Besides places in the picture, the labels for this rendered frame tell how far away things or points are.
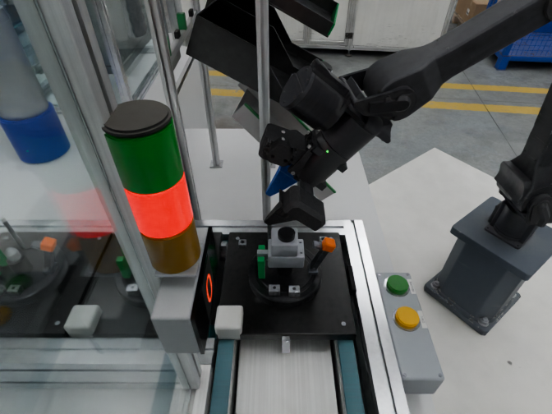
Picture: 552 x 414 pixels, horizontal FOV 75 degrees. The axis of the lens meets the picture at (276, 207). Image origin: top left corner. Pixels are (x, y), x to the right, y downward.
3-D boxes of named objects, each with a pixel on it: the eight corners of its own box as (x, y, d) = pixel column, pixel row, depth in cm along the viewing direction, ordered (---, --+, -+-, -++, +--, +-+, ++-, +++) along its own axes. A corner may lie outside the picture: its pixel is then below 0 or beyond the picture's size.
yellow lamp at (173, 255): (204, 236, 38) (197, 201, 35) (196, 274, 35) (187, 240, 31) (157, 236, 38) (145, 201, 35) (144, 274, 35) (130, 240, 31)
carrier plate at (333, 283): (338, 238, 80) (338, 231, 79) (355, 340, 63) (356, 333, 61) (230, 237, 80) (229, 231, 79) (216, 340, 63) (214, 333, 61)
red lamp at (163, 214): (197, 200, 35) (189, 158, 32) (187, 239, 31) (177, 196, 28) (145, 200, 35) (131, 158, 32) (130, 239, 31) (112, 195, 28)
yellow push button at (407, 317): (413, 311, 66) (416, 305, 65) (419, 332, 63) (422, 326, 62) (391, 311, 66) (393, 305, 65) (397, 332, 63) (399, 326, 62)
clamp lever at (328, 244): (317, 264, 69) (335, 238, 64) (318, 272, 68) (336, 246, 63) (300, 259, 68) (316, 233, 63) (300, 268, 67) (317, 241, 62)
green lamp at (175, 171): (189, 158, 32) (178, 106, 28) (177, 195, 28) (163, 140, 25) (131, 158, 32) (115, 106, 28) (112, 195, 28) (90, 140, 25)
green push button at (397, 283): (403, 280, 72) (406, 273, 70) (408, 297, 69) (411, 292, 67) (383, 280, 72) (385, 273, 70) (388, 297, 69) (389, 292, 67)
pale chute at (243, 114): (325, 168, 93) (338, 159, 91) (320, 201, 84) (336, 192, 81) (246, 89, 83) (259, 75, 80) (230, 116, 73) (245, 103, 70)
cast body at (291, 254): (302, 249, 68) (304, 223, 63) (303, 268, 65) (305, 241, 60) (257, 249, 68) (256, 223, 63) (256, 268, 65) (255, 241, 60)
